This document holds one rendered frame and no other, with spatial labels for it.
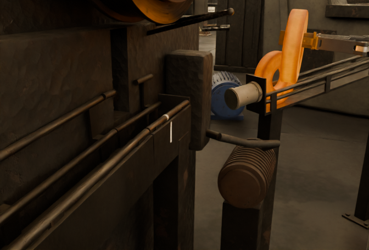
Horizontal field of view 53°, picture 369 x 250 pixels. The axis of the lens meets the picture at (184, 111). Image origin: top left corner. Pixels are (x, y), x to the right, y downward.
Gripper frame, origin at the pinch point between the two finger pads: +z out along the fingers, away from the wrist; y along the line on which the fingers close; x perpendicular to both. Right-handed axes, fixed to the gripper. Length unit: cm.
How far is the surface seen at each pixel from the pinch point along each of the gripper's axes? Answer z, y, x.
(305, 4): 12, 247, 4
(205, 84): 18.6, -2.2, -12.2
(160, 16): 20.1, -26.2, 3.9
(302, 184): -8, 101, -84
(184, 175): 17.6, -15.2, -29.6
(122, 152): 19.3, -39.3, -14.8
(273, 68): 6.2, 21.2, -10.7
